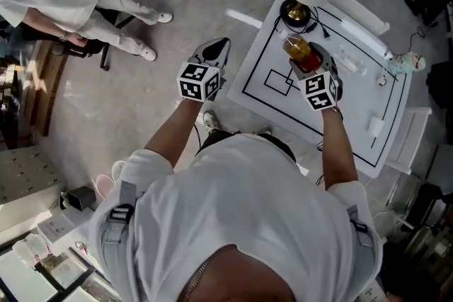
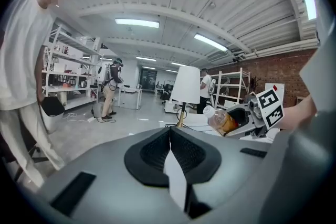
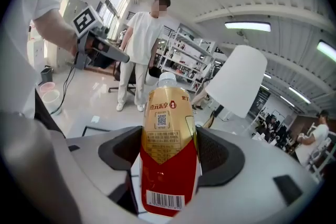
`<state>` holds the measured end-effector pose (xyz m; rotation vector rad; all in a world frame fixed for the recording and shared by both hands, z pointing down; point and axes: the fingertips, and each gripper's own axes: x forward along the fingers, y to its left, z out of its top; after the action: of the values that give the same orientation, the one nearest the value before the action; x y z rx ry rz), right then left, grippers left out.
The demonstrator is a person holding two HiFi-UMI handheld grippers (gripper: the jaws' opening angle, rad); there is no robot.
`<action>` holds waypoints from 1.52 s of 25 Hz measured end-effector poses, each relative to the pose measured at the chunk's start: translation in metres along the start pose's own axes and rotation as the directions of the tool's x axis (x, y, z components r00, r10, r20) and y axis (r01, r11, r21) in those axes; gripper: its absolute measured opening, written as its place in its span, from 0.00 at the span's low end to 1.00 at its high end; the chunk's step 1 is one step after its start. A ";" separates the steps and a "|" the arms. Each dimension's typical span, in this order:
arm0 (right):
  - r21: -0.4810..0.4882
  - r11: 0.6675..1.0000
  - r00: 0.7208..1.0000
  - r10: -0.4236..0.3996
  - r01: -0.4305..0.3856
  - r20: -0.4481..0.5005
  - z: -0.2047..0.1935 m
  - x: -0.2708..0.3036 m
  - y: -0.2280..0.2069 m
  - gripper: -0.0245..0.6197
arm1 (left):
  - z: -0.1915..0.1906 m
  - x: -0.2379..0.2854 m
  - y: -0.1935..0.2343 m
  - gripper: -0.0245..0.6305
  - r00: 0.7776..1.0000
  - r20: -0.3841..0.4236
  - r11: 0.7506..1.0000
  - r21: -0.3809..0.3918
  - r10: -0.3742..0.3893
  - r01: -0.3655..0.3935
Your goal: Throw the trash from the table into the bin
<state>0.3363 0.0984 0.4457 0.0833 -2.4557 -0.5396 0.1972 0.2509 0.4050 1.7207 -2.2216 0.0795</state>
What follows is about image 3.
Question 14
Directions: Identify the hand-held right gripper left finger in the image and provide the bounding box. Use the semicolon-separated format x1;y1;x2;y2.
65;125;144;224

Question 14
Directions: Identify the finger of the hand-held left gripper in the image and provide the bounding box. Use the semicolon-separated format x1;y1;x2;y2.
97;35;131;63

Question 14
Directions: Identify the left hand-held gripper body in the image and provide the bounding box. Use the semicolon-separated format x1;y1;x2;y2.
70;5;110;70

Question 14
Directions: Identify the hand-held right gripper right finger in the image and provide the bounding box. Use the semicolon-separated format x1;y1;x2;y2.
167;126;323;224

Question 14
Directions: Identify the red gold drink bottle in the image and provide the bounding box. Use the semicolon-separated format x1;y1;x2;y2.
139;72;203;218

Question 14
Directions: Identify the person's left forearm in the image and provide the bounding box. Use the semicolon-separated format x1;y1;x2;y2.
33;9;79;57

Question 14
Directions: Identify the person's left hand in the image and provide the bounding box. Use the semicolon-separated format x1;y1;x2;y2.
88;35;106;54

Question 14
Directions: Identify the white metal shelving rack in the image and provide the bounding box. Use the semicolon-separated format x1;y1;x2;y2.
154;23;219;93

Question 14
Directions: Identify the dark grey bin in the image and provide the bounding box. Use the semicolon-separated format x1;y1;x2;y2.
40;66;54;85

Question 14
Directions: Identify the white round bucket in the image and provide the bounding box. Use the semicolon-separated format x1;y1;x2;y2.
41;90;62;116

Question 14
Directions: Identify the pink round bucket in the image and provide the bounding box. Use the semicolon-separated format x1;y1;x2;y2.
39;81;56;95

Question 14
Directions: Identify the ceiling strip light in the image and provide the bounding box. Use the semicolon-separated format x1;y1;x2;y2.
224;20;271;33
288;86;312;105
316;39;336;63

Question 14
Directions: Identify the white shade table lamp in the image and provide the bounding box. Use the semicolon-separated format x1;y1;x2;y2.
201;44;268;129

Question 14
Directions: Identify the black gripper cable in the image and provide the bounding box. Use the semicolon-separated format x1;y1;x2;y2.
49;65;77;115

